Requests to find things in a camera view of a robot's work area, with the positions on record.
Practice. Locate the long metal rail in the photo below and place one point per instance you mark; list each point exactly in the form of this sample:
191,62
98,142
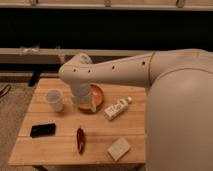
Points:
56,56

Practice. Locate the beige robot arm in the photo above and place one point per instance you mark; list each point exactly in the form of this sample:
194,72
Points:
179,108

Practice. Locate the red chili pepper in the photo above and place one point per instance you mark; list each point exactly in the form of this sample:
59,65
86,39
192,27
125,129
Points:
80,140

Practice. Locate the orange ceramic bowl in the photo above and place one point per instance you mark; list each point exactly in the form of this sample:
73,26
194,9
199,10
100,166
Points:
97,95

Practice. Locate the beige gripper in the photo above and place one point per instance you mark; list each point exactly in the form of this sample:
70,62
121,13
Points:
81,93

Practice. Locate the white rectangular sponge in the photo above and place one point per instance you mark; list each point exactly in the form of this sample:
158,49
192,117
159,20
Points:
119,148

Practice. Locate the white plastic bottle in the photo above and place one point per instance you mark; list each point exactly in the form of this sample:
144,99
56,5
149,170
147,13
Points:
112,111

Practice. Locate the wooden table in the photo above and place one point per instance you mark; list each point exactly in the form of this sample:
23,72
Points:
100,133

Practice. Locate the translucent plastic cup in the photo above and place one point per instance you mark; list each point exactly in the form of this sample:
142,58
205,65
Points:
54,98

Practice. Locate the black smartphone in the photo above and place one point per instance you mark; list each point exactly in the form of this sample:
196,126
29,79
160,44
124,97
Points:
43,130

